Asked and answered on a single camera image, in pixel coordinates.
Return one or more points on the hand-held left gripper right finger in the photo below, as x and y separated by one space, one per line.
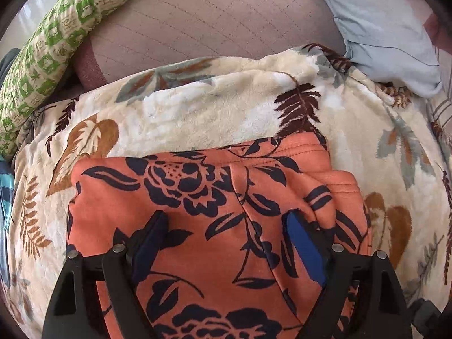
305 243

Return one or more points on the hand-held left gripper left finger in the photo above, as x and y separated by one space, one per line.
150 243

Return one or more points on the orange floral garment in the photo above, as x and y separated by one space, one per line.
219 197

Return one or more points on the teal striped cloth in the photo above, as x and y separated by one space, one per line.
5 190

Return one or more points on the leaf print plush blanket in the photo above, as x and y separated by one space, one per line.
219 102

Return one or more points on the green patterned quilted cloth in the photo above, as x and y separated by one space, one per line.
49 53

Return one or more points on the dark cloth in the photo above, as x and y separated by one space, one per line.
9 65

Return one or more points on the grey quilted mattress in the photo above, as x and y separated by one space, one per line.
197 17

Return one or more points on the pale blue pillow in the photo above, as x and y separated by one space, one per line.
381 24

